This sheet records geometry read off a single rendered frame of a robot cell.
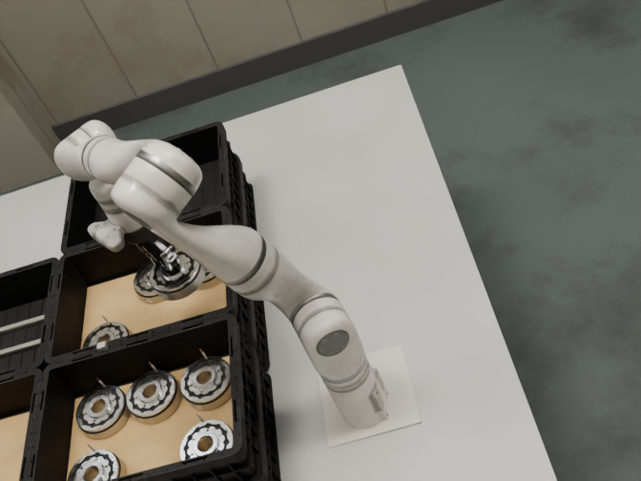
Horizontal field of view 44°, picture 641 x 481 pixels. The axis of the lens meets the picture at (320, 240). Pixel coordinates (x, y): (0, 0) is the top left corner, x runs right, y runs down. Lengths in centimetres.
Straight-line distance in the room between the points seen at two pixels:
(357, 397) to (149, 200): 61
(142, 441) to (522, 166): 182
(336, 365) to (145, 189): 51
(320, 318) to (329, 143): 90
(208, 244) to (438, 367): 65
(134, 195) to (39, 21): 261
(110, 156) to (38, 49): 251
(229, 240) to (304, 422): 57
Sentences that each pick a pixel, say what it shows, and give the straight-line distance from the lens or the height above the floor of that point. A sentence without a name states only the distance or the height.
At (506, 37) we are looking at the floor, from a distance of 352.
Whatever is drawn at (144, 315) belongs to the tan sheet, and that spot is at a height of 83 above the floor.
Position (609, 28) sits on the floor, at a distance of 348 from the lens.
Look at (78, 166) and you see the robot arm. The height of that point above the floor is 133.
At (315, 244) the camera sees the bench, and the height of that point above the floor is 70.
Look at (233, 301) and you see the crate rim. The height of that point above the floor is 93.
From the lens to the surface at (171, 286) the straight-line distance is 150.
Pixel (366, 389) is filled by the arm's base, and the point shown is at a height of 82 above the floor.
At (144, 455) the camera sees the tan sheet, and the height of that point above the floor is 83.
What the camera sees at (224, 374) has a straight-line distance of 152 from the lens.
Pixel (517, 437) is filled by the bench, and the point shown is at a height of 70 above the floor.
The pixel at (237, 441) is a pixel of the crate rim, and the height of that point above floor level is 93.
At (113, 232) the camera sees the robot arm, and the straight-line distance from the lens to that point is 143.
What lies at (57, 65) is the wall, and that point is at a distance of 371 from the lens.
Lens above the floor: 204
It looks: 45 degrees down
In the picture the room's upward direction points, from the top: 24 degrees counter-clockwise
